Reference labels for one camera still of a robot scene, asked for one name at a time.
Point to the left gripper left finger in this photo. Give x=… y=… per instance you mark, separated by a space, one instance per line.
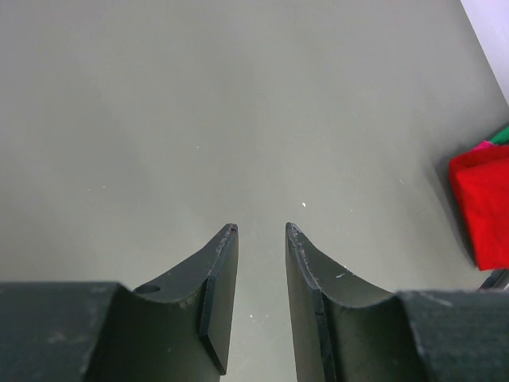
x=176 y=327

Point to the folded pink t shirt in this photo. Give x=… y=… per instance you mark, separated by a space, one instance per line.
x=484 y=145

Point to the red t shirt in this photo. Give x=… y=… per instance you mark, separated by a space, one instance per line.
x=480 y=185

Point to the folded green t shirt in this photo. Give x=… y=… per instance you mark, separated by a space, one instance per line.
x=501 y=138

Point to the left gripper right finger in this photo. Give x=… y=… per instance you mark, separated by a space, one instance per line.
x=347 y=329

